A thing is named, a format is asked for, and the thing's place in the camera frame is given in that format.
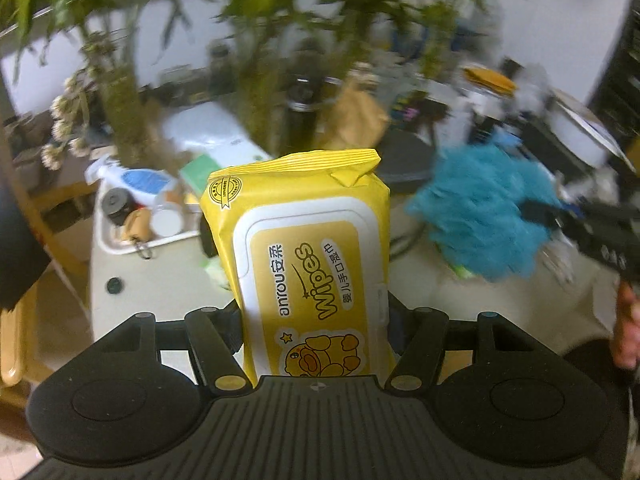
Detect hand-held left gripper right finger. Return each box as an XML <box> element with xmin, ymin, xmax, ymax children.
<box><xmin>382</xmin><ymin>291</ymin><xmax>523</xmax><ymax>394</ymax></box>

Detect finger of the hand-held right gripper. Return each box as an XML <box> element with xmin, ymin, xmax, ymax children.
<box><xmin>519</xmin><ymin>200</ymin><xmax>585</xmax><ymax>235</ymax></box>

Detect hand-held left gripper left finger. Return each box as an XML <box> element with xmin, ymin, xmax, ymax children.
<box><xmin>107</xmin><ymin>300</ymin><xmax>256</xmax><ymax>398</ymax></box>

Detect teal fluffy bath pouf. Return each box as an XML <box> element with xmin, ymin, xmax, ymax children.
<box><xmin>405</xmin><ymin>142</ymin><xmax>566</xmax><ymax>283</ymax></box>

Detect yellow wet wipes packet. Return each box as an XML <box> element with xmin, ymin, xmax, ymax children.
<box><xmin>200</xmin><ymin>148</ymin><xmax>391</xmax><ymax>377</ymax></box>

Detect person's right hand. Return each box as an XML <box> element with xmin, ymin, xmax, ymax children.
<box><xmin>611</xmin><ymin>281</ymin><xmax>640</xmax><ymax>370</ymax></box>

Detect white cup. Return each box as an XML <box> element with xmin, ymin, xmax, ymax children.
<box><xmin>150</xmin><ymin>204</ymin><xmax>185</xmax><ymax>239</ymax></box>

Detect white plastic tray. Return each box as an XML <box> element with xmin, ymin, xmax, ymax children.
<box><xmin>96</xmin><ymin>180</ymin><xmax>211</xmax><ymax>261</ymax></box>

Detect yellow bag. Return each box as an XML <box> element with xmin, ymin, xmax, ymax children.
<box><xmin>462</xmin><ymin>66</ymin><xmax>517</xmax><ymax>95</ymax></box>

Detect grey zip case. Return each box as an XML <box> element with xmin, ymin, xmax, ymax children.
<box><xmin>379</xmin><ymin>129</ymin><xmax>437</xmax><ymax>182</ymax></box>

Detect green and white box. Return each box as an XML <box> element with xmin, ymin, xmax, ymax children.
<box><xmin>179</xmin><ymin>154</ymin><xmax>222</xmax><ymax>187</ymax></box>

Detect black round jar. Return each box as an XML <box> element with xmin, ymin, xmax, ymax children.
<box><xmin>101</xmin><ymin>187</ymin><xmax>135</xmax><ymax>225</ymax></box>

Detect white spray bottle blue label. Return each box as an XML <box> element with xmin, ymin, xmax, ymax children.
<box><xmin>84</xmin><ymin>156</ymin><xmax>177</xmax><ymax>207</ymax></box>

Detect wooden chair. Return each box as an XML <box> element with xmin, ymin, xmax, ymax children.
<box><xmin>0</xmin><ymin>170</ymin><xmax>103</xmax><ymax>401</ymax></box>

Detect white box with green label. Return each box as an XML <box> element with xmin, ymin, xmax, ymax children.
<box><xmin>161</xmin><ymin>101</ymin><xmax>273</xmax><ymax>162</ymax></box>

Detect bamboo plant in glass vase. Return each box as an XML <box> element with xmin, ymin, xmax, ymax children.
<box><xmin>215</xmin><ymin>0</ymin><xmax>361</xmax><ymax>156</ymax></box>
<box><xmin>390</xmin><ymin>0</ymin><xmax>501</xmax><ymax>81</ymax></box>
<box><xmin>0</xmin><ymin>0</ymin><xmax>201</xmax><ymax>168</ymax></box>

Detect brown paper bag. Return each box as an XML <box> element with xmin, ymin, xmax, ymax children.
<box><xmin>320</xmin><ymin>79</ymin><xmax>392</xmax><ymax>152</ymax></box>

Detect dark cloth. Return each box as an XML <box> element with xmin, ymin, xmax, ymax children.
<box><xmin>0</xmin><ymin>192</ymin><xmax>53</xmax><ymax>313</ymax></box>

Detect black thermos bottle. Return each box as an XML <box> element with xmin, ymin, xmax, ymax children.
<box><xmin>286</xmin><ymin>76</ymin><xmax>327</xmax><ymax>152</ymax></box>

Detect dried white flowers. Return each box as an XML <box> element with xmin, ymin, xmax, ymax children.
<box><xmin>41</xmin><ymin>45</ymin><xmax>103</xmax><ymax>172</ymax></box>

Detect tan wooden keychain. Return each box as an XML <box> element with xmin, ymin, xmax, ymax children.
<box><xmin>121</xmin><ymin>209</ymin><xmax>152</xmax><ymax>247</ymax></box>

